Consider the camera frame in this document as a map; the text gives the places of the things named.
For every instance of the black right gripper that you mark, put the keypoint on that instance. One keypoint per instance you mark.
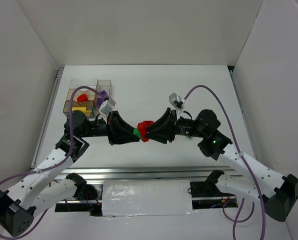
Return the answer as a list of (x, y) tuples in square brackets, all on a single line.
[(172, 126)]

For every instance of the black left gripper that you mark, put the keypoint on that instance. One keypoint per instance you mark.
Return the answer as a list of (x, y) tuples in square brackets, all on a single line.
[(111, 128)]

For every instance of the small green lego piece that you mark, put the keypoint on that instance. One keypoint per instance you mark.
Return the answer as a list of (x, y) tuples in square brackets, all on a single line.
[(137, 133)]

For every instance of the red long lego brick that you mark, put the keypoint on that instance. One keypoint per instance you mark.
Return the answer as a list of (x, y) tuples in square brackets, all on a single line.
[(142, 128)]

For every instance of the yellow long lego brick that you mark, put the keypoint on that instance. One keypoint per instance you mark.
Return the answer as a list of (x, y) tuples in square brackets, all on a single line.
[(81, 108)]

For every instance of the red flower lego piece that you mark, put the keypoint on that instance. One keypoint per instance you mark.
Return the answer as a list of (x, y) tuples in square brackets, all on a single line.
[(82, 98)]

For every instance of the purple lego brick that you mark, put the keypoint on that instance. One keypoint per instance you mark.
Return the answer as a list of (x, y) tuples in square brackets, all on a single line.
[(99, 102)]

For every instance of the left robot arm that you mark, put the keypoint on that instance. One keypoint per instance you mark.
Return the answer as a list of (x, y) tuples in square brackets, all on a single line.
[(34, 194)]

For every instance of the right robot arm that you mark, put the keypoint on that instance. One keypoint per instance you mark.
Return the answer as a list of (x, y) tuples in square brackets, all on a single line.
[(279, 192)]

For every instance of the clear narrow container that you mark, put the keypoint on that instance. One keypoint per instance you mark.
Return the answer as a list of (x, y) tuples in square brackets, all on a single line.
[(104, 87)]

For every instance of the clear compartment organizer tray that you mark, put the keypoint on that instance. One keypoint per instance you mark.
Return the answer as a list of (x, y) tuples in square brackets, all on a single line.
[(75, 83)]

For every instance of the white foil covered panel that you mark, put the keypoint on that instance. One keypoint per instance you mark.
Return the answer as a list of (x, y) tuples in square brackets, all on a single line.
[(147, 197)]

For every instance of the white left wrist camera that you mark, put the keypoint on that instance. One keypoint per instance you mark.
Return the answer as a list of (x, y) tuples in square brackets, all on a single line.
[(106, 107)]

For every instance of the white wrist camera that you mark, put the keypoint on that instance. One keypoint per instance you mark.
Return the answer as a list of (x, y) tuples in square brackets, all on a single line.
[(176, 101), (106, 107)]

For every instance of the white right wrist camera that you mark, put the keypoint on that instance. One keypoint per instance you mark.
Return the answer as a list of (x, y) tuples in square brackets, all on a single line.
[(176, 101)]

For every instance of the aluminium front rail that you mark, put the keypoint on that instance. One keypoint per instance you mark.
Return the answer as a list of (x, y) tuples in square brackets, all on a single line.
[(124, 173)]

